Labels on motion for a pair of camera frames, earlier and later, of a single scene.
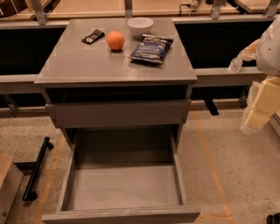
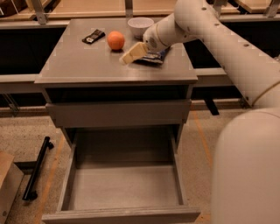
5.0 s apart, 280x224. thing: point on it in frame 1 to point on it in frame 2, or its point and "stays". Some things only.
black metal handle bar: x=29 y=193 stays
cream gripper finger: x=266 y=103 to x=152 y=42
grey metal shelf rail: x=204 y=77 stays
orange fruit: x=115 y=40 stays
